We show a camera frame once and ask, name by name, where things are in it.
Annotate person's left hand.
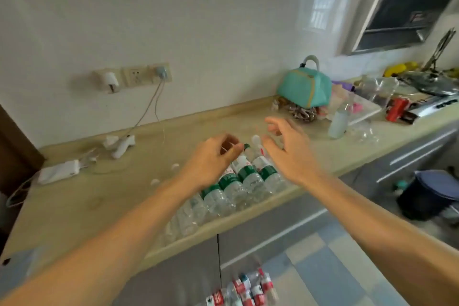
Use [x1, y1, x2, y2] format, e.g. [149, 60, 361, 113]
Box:
[179, 133, 245, 192]

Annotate person's right hand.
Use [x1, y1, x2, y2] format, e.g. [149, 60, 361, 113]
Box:
[261, 117, 324, 188]

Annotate person's left forearm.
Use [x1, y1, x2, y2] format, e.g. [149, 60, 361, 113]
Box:
[0, 177, 201, 306]

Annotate person's right forearm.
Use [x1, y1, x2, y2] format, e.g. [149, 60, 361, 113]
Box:
[303, 172, 459, 306]

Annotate row of green-label water bottles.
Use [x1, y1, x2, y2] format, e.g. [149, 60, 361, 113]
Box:
[154, 142, 288, 247]

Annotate patterned crumpled wrapper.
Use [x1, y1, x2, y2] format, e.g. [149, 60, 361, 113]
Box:
[286, 103, 318, 124]

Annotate clear upright plastic bottle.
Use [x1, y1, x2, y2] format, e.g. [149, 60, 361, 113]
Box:
[327, 101, 355, 140]

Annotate grey cabinet door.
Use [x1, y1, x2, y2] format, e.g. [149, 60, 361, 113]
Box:
[120, 235, 222, 306]
[218, 190, 330, 283]

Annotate teal handbag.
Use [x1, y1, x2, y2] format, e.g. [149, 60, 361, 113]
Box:
[276, 55, 333, 109]

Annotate crumpled clear plastic wrap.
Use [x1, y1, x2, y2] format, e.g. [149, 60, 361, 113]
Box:
[345, 120, 381, 146]

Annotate purple item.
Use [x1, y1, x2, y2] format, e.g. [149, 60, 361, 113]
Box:
[331, 81, 356, 93]

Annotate white tray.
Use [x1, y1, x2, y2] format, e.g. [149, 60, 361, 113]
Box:
[323, 92, 383, 126]

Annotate white handheld device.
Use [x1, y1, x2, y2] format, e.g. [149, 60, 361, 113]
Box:
[104, 134, 136, 159]

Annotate clear plastic container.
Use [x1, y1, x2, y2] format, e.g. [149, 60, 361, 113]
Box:
[355, 75, 399, 108]

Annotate red can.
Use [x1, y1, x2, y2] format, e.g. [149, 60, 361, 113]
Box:
[386, 97, 410, 123]

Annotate grey cabinet drawers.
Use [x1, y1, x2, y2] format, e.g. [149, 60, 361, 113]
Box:
[339, 126, 459, 193]

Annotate pack of red-label bottles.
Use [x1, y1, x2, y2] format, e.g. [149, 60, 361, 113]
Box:
[205, 267, 279, 306]

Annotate yellow kitchen item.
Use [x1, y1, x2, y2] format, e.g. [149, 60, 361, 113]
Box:
[382, 61, 419, 78]

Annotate dark blue trash bin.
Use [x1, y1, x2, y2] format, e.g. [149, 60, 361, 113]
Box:
[396, 169, 459, 223]

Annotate steel gas stove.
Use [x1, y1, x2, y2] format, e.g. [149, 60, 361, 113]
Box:
[401, 91, 459, 126]

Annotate dark wok with lid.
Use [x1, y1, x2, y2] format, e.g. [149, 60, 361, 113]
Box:
[397, 70, 459, 97]

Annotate white power bank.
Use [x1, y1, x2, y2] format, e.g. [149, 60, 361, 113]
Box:
[37, 159, 80, 185]

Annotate steel range hood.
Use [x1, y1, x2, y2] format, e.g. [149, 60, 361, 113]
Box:
[342, 0, 459, 56]

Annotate metal kitchen tongs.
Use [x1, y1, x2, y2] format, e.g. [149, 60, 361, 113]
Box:
[422, 28, 457, 72]

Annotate dark brown wooden door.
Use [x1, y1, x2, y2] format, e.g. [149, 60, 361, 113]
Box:
[0, 104, 46, 195]

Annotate white charging cable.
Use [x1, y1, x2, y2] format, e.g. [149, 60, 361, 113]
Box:
[81, 78, 167, 174]

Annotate beige wall socket plate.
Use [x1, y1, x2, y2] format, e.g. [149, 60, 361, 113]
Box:
[122, 63, 173, 88]

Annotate white wall plug adapter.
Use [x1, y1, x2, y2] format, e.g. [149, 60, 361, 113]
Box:
[94, 71, 121, 94]

